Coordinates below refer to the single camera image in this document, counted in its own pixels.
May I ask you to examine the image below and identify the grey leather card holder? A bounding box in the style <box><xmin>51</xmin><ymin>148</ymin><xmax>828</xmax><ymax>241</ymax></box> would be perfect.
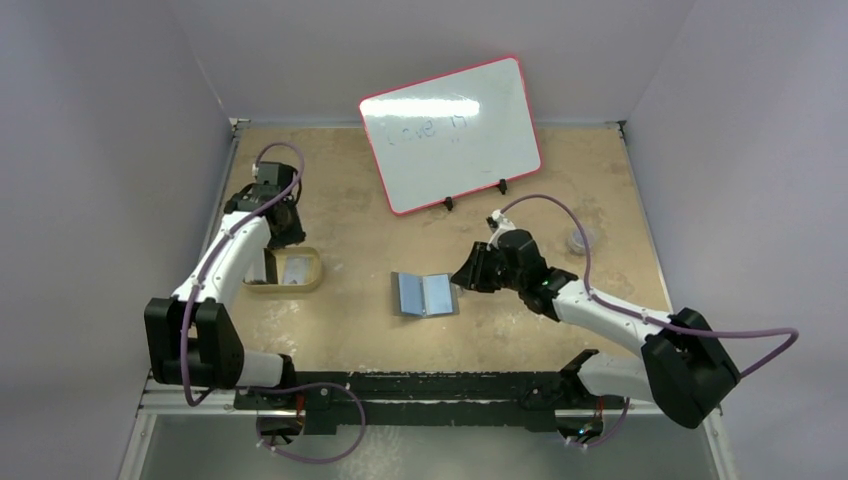
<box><xmin>390</xmin><ymin>272</ymin><xmax>461</xmax><ymax>319</ymax></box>

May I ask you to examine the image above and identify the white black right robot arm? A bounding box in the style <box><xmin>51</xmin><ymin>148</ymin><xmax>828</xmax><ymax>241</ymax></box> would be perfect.
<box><xmin>451</xmin><ymin>230</ymin><xmax>741</xmax><ymax>429</ymax></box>

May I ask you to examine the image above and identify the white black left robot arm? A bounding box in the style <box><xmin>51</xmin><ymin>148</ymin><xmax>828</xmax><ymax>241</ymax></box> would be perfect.
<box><xmin>143</xmin><ymin>162</ymin><xmax>305</xmax><ymax>409</ymax></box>

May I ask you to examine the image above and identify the silver VIP card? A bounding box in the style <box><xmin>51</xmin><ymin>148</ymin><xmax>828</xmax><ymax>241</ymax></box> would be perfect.
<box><xmin>281</xmin><ymin>255</ymin><xmax>316</xmax><ymax>286</ymax></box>

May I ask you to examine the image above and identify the beige plastic tray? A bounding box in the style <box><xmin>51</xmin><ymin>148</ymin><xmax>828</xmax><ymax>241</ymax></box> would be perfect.
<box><xmin>242</xmin><ymin>246</ymin><xmax>323</xmax><ymax>294</ymax></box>

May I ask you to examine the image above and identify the small clear plastic cup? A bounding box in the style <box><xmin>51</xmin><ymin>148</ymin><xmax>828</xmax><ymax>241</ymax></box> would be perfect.
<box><xmin>565</xmin><ymin>228</ymin><xmax>594</xmax><ymax>256</ymax></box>

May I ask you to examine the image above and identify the red framed whiteboard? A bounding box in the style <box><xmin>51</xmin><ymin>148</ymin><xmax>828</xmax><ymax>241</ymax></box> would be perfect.
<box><xmin>359</xmin><ymin>56</ymin><xmax>542</xmax><ymax>216</ymax></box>

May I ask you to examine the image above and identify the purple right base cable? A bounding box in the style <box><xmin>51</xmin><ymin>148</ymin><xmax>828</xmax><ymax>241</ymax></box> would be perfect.
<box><xmin>566</xmin><ymin>397</ymin><xmax>631</xmax><ymax>453</ymax></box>

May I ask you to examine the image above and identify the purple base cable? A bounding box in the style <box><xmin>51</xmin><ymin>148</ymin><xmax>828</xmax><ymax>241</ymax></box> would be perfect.
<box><xmin>254</xmin><ymin>382</ymin><xmax>367</xmax><ymax>465</ymax></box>
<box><xmin>566</xmin><ymin>397</ymin><xmax>631</xmax><ymax>453</ymax></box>

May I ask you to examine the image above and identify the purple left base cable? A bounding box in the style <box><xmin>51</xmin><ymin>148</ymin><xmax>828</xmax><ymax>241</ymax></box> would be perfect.
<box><xmin>254</xmin><ymin>382</ymin><xmax>367</xmax><ymax>465</ymax></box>

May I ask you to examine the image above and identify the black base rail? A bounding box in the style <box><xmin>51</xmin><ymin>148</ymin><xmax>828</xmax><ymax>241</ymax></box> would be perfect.
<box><xmin>236</xmin><ymin>351</ymin><xmax>624</xmax><ymax>435</ymax></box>

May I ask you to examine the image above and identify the aluminium frame rail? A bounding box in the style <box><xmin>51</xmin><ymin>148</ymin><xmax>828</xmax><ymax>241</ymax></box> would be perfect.
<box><xmin>135</xmin><ymin>370</ymin><xmax>723</xmax><ymax>420</ymax></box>

